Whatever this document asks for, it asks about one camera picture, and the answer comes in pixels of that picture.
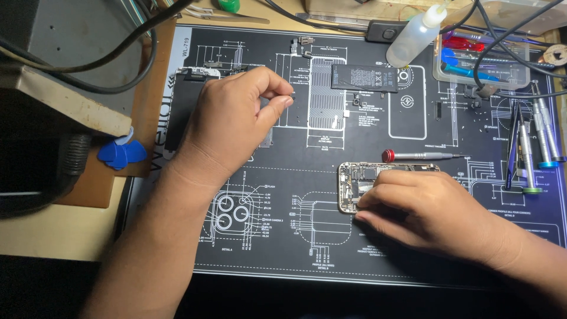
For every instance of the person's left hand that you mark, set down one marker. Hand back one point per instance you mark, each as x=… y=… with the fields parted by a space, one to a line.
x=226 y=119

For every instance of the person's right hand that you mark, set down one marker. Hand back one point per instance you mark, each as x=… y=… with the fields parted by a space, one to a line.
x=434 y=212

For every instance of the gold phone body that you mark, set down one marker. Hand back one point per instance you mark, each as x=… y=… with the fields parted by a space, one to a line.
x=354 y=177

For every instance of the black phone screen panel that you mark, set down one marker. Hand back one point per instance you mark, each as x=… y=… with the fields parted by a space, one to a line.
x=184 y=106

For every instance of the red capped silver screwdriver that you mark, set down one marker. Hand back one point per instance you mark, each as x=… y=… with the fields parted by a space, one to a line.
x=416 y=155

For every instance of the brown board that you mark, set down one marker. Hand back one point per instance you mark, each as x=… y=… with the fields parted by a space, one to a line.
x=150 y=124

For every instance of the black printed repair mat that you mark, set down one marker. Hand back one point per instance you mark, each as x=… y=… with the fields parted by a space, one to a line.
x=310 y=146

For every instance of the dark blue tweezers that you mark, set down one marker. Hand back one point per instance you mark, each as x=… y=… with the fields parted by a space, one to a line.
x=511 y=155

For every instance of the narrow black phone part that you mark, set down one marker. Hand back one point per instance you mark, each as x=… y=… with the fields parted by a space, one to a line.
x=438 y=110

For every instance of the silver tweezers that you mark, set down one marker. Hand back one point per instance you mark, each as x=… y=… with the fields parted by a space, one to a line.
x=230 y=17

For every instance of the blue plastic opening picks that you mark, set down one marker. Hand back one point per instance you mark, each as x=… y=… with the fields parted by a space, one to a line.
x=122 y=153

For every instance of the green capped silver screwdriver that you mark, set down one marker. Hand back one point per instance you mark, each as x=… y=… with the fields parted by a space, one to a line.
x=527 y=155

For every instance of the green round cap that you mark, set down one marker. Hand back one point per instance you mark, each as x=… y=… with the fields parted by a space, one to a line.
x=229 y=5

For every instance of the small black phone parts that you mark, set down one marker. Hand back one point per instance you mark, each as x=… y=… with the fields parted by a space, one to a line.
x=478 y=94

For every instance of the blue capped silver screwdriver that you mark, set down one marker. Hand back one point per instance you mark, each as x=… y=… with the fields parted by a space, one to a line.
x=541 y=133
x=551 y=128

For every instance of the clear plastic tool box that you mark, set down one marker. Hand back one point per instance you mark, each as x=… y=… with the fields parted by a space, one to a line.
x=456 y=73

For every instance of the black phone battery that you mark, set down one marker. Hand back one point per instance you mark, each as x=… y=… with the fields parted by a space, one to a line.
x=363 y=78

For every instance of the translucent squeeze bottle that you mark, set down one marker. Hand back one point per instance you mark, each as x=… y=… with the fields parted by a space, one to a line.
x=412 y=40

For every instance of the grey bench machine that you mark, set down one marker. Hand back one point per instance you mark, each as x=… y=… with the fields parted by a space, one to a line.
x=44 y=110

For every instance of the small metal bracket parts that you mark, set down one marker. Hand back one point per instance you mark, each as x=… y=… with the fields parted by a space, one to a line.
x=304 y=42

